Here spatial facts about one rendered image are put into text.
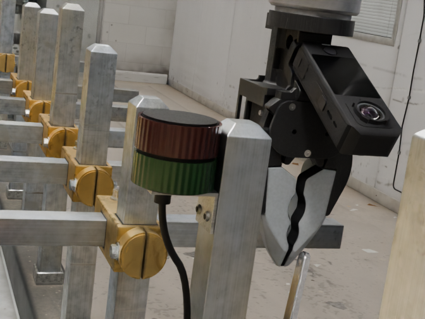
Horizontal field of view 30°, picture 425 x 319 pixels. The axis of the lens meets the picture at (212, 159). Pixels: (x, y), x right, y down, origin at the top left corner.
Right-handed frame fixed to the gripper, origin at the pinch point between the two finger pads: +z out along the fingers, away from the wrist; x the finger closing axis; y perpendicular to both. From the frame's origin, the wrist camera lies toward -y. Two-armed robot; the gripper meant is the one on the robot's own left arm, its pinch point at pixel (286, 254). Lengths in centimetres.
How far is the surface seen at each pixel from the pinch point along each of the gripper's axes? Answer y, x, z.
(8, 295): 82, 13, 38
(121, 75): 875, -199, 93
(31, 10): 118, 8, -12
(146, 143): -6.4, 15.3, -10.3
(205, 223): -5.5, 9.9, -4.4
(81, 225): 22.5, 13.0, 5.1
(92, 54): 43.2, 9.4, -11.0
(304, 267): -3.0, -0.2, 0.0
